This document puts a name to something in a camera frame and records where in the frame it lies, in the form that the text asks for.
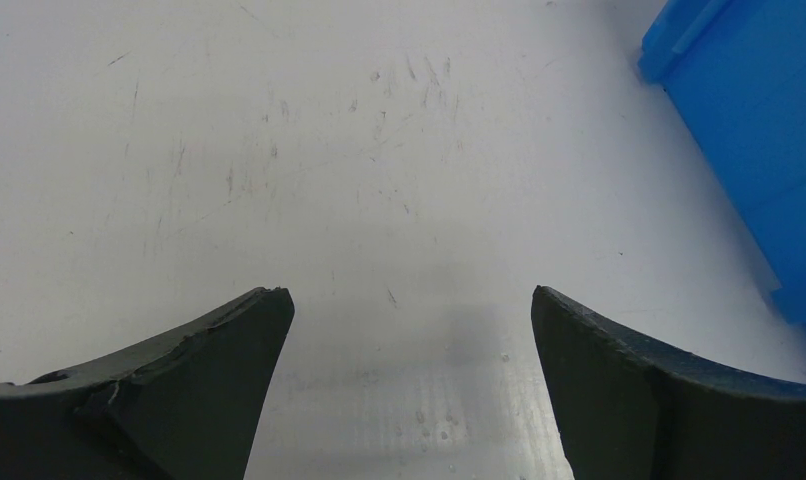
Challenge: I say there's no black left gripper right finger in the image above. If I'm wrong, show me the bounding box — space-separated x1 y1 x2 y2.
531 286 806 479

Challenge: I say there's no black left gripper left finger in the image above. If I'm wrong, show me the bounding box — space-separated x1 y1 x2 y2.
0 288 295 479

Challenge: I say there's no blue plastic bin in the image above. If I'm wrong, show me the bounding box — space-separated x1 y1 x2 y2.
638 0 806 326

